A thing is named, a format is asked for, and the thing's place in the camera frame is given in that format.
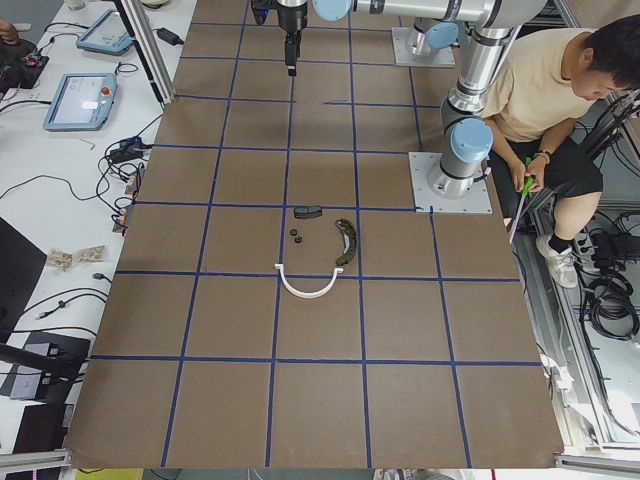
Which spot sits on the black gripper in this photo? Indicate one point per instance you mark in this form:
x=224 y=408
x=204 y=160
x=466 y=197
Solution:
x=291 y=20

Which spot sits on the black power adapter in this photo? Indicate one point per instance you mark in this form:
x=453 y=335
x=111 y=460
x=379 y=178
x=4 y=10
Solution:
x=169 y=36

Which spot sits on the black brake pad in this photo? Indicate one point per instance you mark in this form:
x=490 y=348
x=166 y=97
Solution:
x=307 y=212

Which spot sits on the far blue teach pendant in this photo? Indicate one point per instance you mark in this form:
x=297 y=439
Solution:
x=106 y=35

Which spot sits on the blue teach pendant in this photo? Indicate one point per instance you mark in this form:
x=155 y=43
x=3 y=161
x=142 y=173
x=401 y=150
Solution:
x=82 y=102
x=106 y=35

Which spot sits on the olive green brake shoe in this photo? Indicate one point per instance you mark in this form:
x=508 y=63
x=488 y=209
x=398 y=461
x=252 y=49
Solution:
x=350 y=242

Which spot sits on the near blue teach pendant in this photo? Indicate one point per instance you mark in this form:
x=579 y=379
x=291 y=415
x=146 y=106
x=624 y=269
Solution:
x=82 y=102

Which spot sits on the person in beige shirt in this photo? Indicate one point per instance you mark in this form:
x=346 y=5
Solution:
x=549 y=80

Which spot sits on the bags of small parts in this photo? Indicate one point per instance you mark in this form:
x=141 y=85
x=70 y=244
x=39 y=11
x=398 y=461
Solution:
x=63 y=261

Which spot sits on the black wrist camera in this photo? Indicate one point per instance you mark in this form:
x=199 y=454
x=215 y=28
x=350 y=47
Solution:
x=260 y=10

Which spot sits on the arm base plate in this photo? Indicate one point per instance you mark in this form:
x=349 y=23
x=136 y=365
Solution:
x=443 y=59
x=436 y=192

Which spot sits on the aluminium frame post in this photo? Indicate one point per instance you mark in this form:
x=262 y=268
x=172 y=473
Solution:
x=140 y=31

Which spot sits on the white curved plastic bracket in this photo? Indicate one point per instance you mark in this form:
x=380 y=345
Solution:
x=307 y=288

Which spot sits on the green handled tool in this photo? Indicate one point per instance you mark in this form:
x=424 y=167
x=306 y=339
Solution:
x=529 y=180

